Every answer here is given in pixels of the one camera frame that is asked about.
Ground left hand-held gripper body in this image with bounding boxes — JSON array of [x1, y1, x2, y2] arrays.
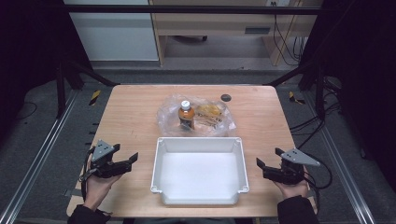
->
[[89, 139, 133, 179]]

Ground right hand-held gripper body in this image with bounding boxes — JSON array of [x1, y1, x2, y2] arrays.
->
[[262, 147, 321, 186]]

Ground person's right hand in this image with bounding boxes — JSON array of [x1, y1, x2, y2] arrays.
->
[[273, 166, 311, 201]]

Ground person's left hand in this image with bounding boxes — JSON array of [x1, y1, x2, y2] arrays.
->
[[82, 155, 123, 211]]

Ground yellow black floor tape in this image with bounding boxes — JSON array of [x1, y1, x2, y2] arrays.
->
[[287, 90, 306, 105], [88, 89, 103, 107]]

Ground clear plastic bag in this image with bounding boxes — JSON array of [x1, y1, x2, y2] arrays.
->
[[156, 93, 237, 138]]

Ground white plastic bin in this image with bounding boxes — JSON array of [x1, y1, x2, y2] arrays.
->
[[149, 136, 250, 206]]

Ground black metal stand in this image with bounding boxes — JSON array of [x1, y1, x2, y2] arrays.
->
[[263, 60, 329, 121], [55, 60, 121, 119]]

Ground orange drink bottle white cap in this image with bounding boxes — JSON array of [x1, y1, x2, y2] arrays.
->
[[177, 99, 196, 132]]

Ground wrapped yellow bread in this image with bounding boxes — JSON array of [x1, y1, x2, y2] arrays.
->
[[195, 103, 228, 127]]

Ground white cabinet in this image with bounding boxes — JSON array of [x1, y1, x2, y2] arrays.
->
[[63, 0, 160, 63]]

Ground black curtain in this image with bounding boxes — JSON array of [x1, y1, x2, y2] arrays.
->
[[0, 0, 94, 138], [298, 0, 396, 185]]

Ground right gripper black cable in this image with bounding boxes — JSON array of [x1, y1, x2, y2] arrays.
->
[[303, 153, 333, 217]]

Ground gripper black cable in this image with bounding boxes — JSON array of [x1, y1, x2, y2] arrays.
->
[[303, 153, 333, 217], [79, 146, 96, 202]]

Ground black floor cables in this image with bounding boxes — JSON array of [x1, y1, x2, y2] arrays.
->
[[289, 77, 344, 151]]

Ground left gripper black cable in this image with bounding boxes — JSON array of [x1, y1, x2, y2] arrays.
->
[[79, 146, 96, 202]]

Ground aluminium floor rail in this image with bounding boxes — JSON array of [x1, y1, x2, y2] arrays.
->
[[302, 92, 376, 224], [0, 89, 80, 224]]

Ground black hanging desk cables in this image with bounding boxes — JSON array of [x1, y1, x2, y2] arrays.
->
[[271, 1, 308, 67]]

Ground black horizontal frame bar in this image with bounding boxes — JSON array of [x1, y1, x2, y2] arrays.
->
[[65, 4, 322, 16]]

